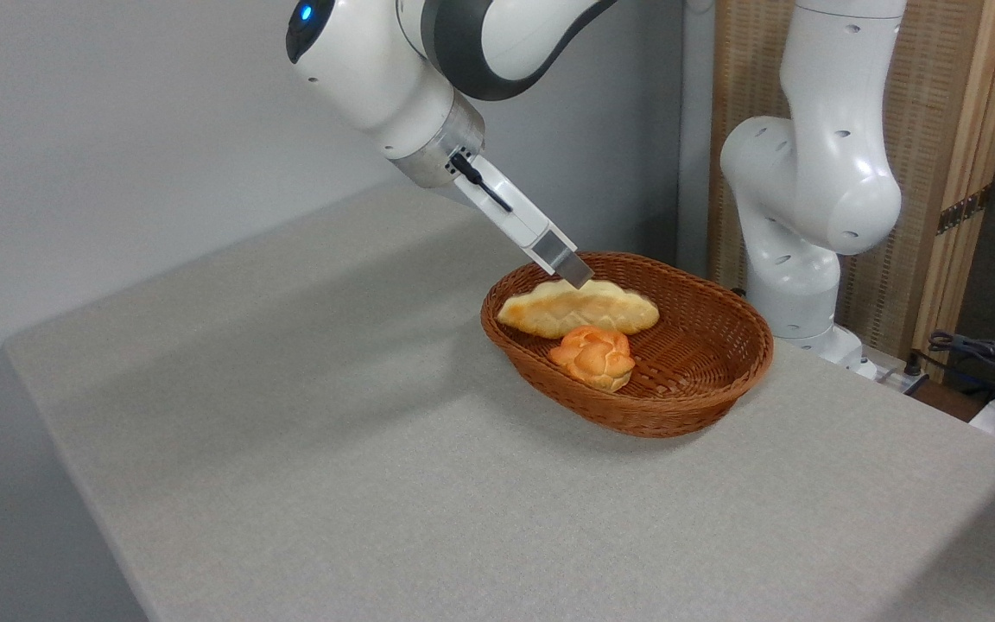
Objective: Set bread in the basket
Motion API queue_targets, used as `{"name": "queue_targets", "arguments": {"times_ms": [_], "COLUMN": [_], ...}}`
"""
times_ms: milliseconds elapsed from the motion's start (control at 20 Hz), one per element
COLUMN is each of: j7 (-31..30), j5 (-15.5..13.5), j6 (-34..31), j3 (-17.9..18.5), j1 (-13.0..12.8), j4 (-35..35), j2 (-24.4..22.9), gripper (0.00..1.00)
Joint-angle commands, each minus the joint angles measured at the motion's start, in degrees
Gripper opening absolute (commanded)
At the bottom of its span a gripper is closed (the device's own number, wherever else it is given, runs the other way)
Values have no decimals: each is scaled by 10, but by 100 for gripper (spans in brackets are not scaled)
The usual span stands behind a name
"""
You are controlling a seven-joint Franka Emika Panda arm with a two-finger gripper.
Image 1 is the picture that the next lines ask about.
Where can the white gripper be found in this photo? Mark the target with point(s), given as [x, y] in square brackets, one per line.
[506, 212]

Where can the long braided bread loaf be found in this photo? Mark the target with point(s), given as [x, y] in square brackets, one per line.
[575, 309]

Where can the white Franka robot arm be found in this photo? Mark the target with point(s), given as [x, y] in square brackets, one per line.
[826, 173]

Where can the small round bread roll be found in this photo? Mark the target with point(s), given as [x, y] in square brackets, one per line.
[594, 358]

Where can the brown woven wicker basket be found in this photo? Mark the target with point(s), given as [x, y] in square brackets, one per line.
[705, 380]

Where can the white power strip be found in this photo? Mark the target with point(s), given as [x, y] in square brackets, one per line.
[899, 380]

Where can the wooden woven folding screen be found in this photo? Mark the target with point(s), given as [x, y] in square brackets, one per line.
[929, 130]

